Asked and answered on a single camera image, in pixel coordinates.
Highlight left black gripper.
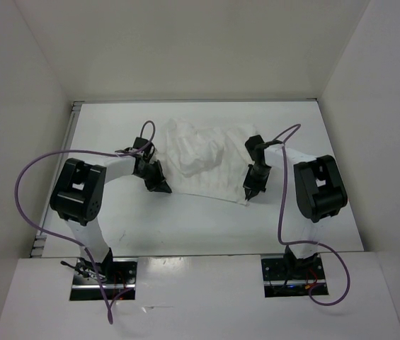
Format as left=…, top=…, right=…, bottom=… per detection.
left=135, top=159, right=171, bottom=193

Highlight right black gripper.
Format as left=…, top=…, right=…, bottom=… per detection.
left=244, top=164, right=273, bottom=200

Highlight white skirt cloth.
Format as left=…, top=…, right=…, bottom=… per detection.
left=157, top=119, right=257, bottom=205

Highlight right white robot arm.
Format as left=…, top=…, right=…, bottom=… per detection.
left=243, top=135, right=348, bottom=278

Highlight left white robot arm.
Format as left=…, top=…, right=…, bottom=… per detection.
left=50, top=144, right=172, bottom=283

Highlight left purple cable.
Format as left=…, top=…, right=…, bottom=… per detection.
left=14, top=120, right=158, bottom=325

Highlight purple cable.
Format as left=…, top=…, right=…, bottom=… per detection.
left=14, top=120, right=158, bottom=325
left=265, top=123, right=350, bottom=305

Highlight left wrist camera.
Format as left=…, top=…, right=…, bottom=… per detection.
left=132, top=137, right=156, bottom=157

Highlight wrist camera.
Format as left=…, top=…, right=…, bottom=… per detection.
left=244, top=135, right=265, bottom=163
left=132, top=137, right=156, bottom=157

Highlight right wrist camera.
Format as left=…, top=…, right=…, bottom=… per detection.
left=244, top=135, right=265, bottom=163

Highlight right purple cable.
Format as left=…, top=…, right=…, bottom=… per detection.
left=265, top=123, right=350, bottom=305

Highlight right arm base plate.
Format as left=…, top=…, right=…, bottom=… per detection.
left=261, top=255, right=328, bottom=298

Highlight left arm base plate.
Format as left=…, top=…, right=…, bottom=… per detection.
left=69, top=258, right=137, bottom=302

